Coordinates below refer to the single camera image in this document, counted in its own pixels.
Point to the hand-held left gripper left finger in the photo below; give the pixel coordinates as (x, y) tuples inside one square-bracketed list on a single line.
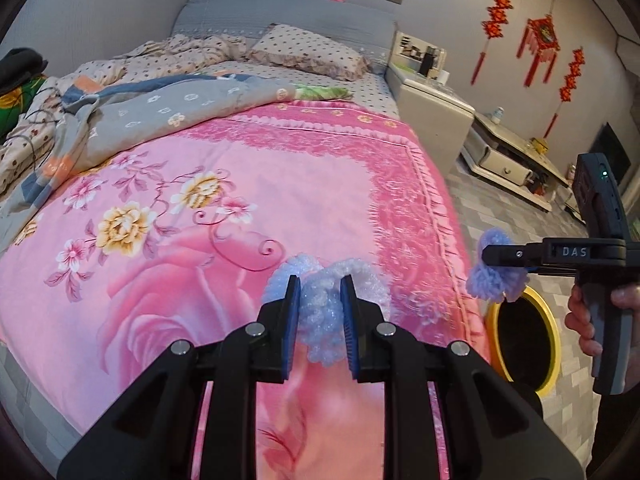
[(292, 332)]

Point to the cream coffee table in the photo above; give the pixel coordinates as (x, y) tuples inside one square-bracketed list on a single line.
[(510, 140)]

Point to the black television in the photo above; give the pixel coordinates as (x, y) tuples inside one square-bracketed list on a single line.
[(612, 152)]

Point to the white cup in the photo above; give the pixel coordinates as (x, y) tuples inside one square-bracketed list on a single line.
[(441, 76)]

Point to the person's right hand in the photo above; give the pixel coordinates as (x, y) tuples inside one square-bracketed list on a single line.
[(577, 320)]

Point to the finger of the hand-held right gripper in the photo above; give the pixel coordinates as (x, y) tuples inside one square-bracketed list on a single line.
[(510, 255)]

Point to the cream polka dot duvet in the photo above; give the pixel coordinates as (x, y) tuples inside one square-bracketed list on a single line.
[(175, 50)]

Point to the pink floral blanket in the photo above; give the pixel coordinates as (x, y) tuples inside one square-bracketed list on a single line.
[(300, 185)]

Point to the polka dot bed sheet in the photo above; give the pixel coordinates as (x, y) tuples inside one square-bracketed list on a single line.
[(370, 90)]

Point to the black thermos bottle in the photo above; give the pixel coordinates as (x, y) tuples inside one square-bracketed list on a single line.
[(427, 60)]

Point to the light blue fuzzy sock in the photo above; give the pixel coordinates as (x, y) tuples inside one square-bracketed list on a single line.
[(320, 310), (492, 285)]

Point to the grey upholstered bed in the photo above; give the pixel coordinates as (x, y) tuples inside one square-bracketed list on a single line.
[(300, 15)]

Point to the green floral cloth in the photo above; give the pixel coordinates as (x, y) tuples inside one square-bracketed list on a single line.
[(320, 92)]

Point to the polka dot pillow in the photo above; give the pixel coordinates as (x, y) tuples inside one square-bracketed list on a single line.
[(310, 50)]

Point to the red diamond tassel decoration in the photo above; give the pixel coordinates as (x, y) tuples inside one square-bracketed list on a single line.
[(542, 35)]

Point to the yellow trash bin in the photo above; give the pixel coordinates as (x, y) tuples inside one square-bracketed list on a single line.
[(492, 332)]

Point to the grey floral quilt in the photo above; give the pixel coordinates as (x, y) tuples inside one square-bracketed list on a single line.
[(150, 110)]

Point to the black cloth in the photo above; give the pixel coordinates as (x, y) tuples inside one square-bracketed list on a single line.
[(20, 65)]

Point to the cream nightstand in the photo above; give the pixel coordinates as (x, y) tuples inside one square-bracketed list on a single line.
[(430, 120)]

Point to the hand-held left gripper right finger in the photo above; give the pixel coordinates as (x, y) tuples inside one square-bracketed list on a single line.
[(350, 332)]

